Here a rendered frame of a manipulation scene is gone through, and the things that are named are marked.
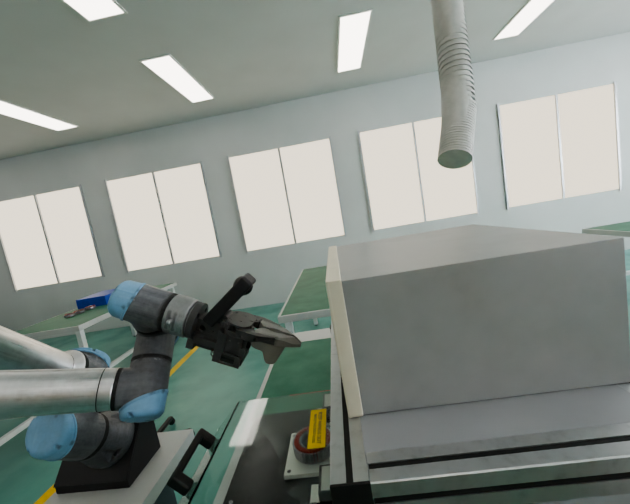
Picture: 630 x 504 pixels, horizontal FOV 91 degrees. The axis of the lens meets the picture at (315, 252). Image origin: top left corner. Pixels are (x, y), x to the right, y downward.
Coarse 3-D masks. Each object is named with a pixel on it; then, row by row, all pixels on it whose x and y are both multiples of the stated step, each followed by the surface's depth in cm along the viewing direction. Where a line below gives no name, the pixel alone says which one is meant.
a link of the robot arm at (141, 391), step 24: (144, 360) 59; (168, 360) 62; (0, 384) 50; (24, 384) 51; (48, 384) 52; (72, 384) 53; (96, 384) 55; (120, 384) 56; (144, 384) 57; (0, 408) 49; (24, 408) 50; (48, 408) 52; (72, 408) 53; (96, 408) 54; (120, 408) 55; (144, 408) 55
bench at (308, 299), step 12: (300, 276) 354; (312, 276) 342; (324, 276) 331; (300, 288) 294; (312, 288) 286; (324, 288) 278; (288, 300) 258; (300, 300) 252; (312, 300) 245; (324, 300) 240; (288, 312) 225; (300, 312) 220; (312, 312) 217; (324, 312) 217; (288, 324) 223
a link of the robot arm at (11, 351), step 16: (0, 336) 64; (16, 336) 68; (0, 352) 64; (16, 352) 67; (32, 352) 70; (48, 352) 74; (64, 352) 81; (80, 352) 85; (96, 352) 89; (0, 368) 66; (16, 368) 68; (32, 368) 71; (48, 368) 74; (64, 368) 78
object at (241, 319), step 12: (192, 312) 57; (204, 312) 61; (228, 312) 59; (240, 312) 62; (192, 324) 56; (204, 324) 58; (216, 324) 58; (228, 324) 56; (240, 324) 56; (252, 324) 58; (192, 336) 58; (204, 336) 59; (216, 336) 58; (228, 336) 56; (240, 336) 56; (192, 348) 58; (204, 348) 60; (216, 348) 56; (228, 348) 57; (240, 348) 56; (216, 360) 57; (228, 360) 57; (240, 360) 56
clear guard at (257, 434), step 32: (256, 416) 57; (288, 416) 55; (224, 448) 50; (256, 448) 49; (288, 448) 48; (320, 448) 47; (224, 480) 44; (256, 480) 43; (288, 480) 42; (320, 480) 41
